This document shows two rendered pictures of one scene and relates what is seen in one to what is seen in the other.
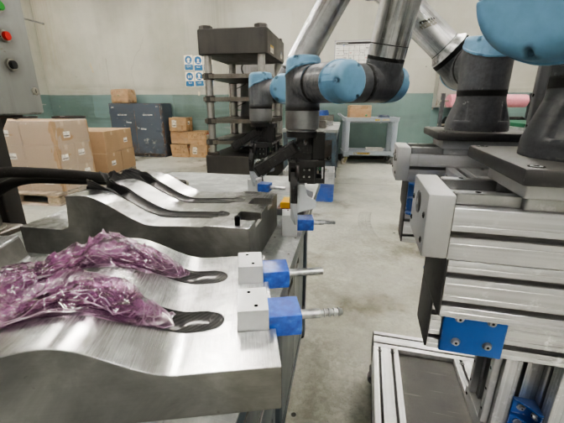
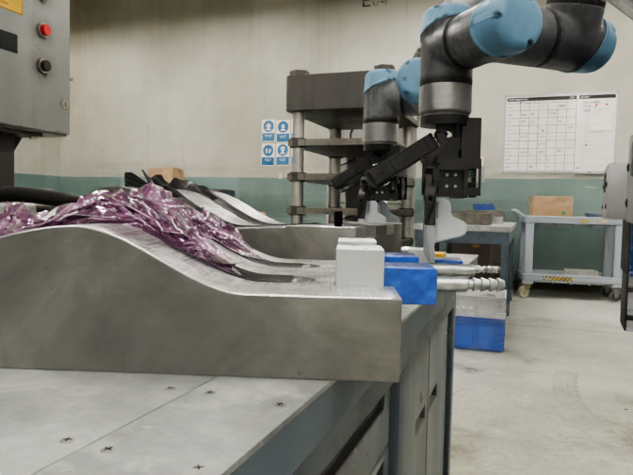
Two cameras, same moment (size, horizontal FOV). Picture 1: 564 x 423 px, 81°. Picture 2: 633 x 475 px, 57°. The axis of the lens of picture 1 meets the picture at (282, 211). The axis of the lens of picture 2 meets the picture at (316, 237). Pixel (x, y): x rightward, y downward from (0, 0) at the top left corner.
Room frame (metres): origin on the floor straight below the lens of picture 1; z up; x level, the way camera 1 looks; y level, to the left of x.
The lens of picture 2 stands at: (-0.11, -0.01, 0.91)
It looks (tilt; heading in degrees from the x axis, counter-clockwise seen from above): 3 degrees down; 9
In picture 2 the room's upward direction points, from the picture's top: 1 degrees clockwise
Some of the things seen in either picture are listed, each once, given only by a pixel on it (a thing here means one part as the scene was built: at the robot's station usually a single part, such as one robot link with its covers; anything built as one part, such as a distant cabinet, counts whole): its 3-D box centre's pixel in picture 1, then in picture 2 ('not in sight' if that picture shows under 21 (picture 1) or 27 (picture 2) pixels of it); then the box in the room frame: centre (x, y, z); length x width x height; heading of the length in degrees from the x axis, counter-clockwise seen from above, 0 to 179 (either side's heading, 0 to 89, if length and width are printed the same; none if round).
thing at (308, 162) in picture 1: (305, 157); (448, 158); (0.77, -0.05, 0.99); 0.09 x 0.08 x 0.12; 90
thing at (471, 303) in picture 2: (309, 174); (460, 301); (3.99, -0.34, 0.28); 0.61 x 0.41 x 0.15; 79
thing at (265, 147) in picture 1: (263, 140); (382, 173); (1.14, 0.06, 0.99); 0.09 x 0.08 x 0.12; 72
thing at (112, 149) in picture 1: (83, 154); not in sight; (5.06, 3.02, 0.37); 1.20 x 0.82 x 0.74; 87
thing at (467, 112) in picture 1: (477, 110); not in sight; (0.91, -0.52, 1.09); 0.15 x 0.15 x 0.10
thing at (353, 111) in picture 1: (358, 112); (550, 209); (6.55, -1.46, 0.94); 0.41 x 0.33 x 0.29; 87
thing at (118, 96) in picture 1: (123, 96); (166, 178); (7.51, 3.39, 1.26); 0.42 x 0.33 x 0.29; 79
